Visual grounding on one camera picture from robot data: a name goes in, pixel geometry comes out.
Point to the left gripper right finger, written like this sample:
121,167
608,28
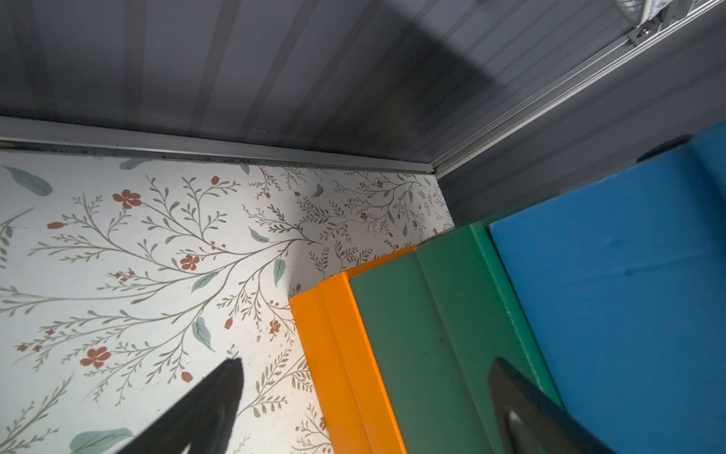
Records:
528,421

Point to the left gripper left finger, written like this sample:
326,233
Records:
202,421

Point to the green shoebox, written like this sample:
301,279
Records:
437,319

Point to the orange shoebox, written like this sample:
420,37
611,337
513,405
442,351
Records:
347,380

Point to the floral table mat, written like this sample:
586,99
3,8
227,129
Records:
125,282

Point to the blue shoebox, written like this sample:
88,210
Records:
623,285

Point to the white wire mesh basket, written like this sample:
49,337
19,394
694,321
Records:
638,12

